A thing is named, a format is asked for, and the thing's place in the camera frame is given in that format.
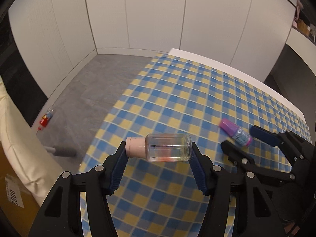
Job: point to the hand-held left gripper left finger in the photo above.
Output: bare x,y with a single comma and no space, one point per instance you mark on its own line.
118,167

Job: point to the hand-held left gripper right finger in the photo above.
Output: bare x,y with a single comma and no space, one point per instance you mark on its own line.
197,169

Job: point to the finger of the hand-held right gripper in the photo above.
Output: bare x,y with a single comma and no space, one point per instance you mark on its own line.
264,135
234,151

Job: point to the small purple capped bottle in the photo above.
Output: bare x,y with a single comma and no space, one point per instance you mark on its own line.
234,132

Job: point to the clear bottle with pink cap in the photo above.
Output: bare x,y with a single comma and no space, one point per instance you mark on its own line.
167,147

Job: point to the brown cardboard box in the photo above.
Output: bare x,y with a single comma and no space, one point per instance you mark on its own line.
12,214

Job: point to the blue yellow checked tablecloth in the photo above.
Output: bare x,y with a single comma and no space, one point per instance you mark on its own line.
172,98

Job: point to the white low table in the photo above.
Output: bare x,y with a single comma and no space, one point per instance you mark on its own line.
222,64

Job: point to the small red label bottle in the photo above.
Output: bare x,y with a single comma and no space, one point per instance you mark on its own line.
45,119

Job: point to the cream padded chair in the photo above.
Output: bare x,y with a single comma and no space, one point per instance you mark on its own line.
14,128

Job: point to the brown paw print box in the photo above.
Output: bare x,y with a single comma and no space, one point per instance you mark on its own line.
305,27

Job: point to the pink plush toy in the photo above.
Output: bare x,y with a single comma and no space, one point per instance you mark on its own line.
295,24

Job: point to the pink handbag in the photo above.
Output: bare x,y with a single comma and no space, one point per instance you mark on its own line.
298,9

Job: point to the black built-in appliance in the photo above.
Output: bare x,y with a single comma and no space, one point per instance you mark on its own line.
14,74

